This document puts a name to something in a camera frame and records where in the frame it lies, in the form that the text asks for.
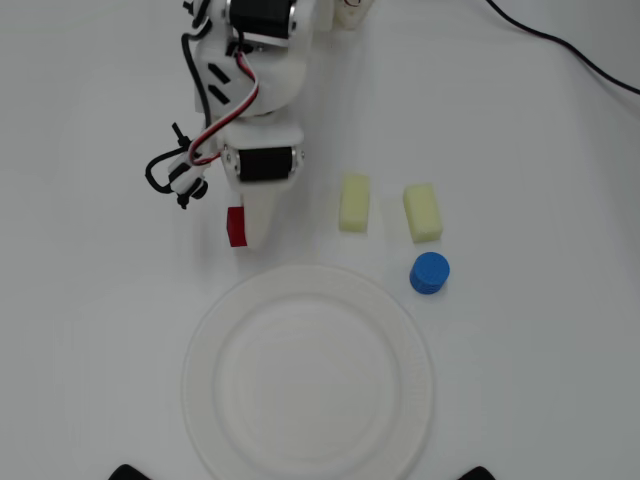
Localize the black rounded stand foot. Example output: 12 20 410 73
458 465 502 480
108 464 151 480

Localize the white round plastic plate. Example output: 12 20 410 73
180 263 436 480

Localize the red white black servo cable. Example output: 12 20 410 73
185 43 261 167

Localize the thin black power cable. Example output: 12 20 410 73
484 0 640 96

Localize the black camera cable loop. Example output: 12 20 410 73
144 32 214 194

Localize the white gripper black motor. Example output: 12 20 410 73
222 119 306 251

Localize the blue cylinder block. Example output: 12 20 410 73
409 251 451 296

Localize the pale yellow foam block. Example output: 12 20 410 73
337 172 372 234
402 182 445 245

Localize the small black-white wrist camera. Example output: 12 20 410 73
167 154 211 211

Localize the red cube block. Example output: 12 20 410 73
225 205 250 249

